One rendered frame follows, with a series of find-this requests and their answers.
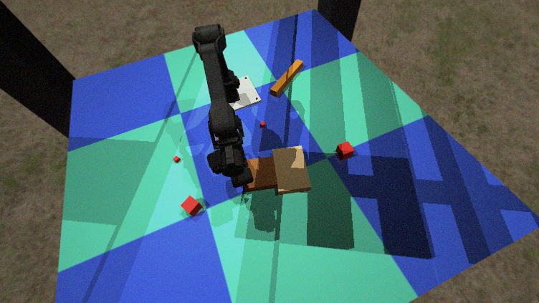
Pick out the tan rectangular board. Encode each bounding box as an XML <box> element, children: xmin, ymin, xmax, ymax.
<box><xmin>272</xmin><ymin>146</ymin><xmax>311</xmax><ymax>195</ymax></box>

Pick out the yellow-orange long bar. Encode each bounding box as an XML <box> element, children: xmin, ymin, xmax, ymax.
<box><xmin>270</xmin><ymin>59</ymin><xmax>303</xmax><ymax>97</ymax></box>

